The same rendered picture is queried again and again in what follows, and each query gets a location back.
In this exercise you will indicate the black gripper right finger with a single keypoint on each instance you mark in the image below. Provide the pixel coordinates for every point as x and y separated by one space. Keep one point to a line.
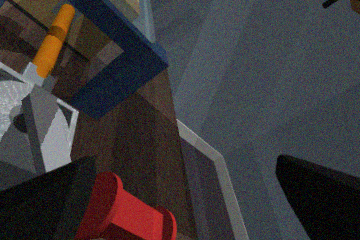
326 201

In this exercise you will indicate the blue inverted u-shaped frame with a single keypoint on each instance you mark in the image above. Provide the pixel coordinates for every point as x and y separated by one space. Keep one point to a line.
135 66

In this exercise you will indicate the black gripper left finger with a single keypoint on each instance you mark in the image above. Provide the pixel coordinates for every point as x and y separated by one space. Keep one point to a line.
50 206

